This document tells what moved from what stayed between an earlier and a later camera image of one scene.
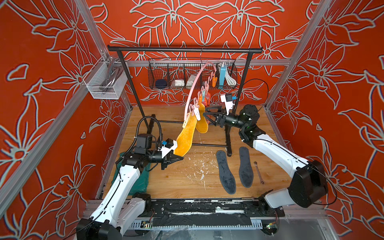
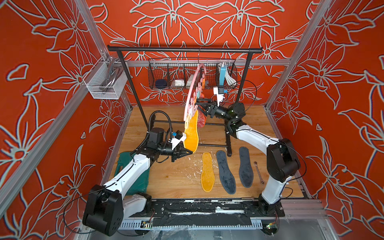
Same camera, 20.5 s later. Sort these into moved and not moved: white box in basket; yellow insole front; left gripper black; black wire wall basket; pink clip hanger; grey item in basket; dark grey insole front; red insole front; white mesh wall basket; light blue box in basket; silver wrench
Moved: red insole front; pink clip hanger; left gripper black; yellow insole front
Not moved: dark grey insole front; black wire wall basket; grey item in basket; light blue box in basket; white box in basket; silver wrench; white mesh wall basket
